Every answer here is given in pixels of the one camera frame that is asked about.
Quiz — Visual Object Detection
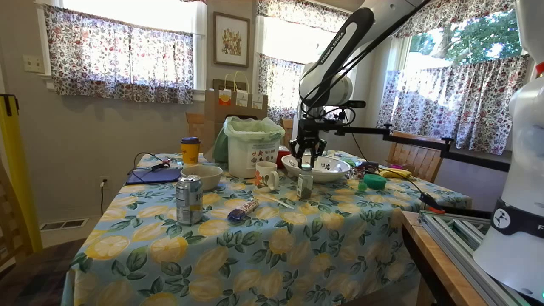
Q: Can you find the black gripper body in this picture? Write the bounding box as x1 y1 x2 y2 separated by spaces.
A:
295 113 331 149

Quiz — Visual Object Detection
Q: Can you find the small glass jar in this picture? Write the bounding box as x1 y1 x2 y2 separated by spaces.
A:
297 169 317 200

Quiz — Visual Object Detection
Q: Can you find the red cup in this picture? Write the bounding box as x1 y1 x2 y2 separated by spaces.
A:
276 144 293 169

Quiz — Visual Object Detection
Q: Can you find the large white bowl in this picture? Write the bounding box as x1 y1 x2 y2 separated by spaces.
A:
281 151 356 185

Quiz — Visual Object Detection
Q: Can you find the white mug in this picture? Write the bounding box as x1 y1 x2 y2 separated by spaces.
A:
256 159 283 192

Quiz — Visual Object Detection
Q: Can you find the white waste bin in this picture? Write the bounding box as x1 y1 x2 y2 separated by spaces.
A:
227 135 283 180

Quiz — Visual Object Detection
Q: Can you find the green bin liner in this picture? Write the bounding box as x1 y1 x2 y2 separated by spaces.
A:
222 113 288 146

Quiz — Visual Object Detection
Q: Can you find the floral window curtain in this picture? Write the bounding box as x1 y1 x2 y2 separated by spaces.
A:
376 52 533 158
43 5 198 105
257 52 308 122

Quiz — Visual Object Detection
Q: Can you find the green round sponge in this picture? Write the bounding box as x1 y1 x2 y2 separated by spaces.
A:
361 171 390 192

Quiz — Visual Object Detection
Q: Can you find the blue snack wrapper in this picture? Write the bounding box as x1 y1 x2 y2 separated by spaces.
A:
227 197 261 224

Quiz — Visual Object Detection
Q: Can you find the yellow cloth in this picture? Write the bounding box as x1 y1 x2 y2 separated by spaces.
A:
378 164 417 181

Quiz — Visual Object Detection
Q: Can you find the small white bowl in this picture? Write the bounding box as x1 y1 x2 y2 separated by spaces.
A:
181 161 225 193

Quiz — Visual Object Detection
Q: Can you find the slatted wooden chair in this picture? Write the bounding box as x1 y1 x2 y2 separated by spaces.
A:
387 130 446 183

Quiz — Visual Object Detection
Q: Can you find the yellow bottle blue cap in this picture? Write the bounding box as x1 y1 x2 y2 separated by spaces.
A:
179 134 203 168

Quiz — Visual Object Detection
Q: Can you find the lemon print tablecloth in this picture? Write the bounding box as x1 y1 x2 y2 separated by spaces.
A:
60 149 475 306

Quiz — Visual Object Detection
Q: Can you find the floral curtain valance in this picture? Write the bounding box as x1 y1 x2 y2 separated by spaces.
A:
395 0 519 40
256 0 353 33

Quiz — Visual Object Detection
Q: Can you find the silver soda can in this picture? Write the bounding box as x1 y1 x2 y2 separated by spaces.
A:
174 173 206 226

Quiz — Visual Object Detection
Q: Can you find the blue cloth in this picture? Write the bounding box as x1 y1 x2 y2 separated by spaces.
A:
125 164 184 186

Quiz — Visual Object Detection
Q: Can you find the black orange clamp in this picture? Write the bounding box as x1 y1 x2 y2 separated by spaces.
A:
417 192 497 220

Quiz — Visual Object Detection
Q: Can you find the wooden mounting board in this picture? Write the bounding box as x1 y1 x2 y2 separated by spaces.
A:
400 209 490 306

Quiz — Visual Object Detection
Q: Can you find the white floor vent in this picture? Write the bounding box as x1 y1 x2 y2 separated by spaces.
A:
38 215 91 232

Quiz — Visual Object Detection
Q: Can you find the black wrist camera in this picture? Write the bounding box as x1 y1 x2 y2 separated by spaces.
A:
324 98 368 124

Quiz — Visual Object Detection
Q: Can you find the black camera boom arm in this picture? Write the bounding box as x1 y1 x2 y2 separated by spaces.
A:
332 122 514 173

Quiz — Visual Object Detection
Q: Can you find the framed wall picture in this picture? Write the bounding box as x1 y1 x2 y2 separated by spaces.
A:
212 10 252 69

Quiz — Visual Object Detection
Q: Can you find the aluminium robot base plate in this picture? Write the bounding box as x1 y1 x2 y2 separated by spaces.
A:
419 209 538 306

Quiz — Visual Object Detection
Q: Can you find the white light switch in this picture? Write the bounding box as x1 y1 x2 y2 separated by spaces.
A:
23 52 47 74

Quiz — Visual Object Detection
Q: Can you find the yellow post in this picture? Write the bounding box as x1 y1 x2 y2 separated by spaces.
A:
0 91 45 254

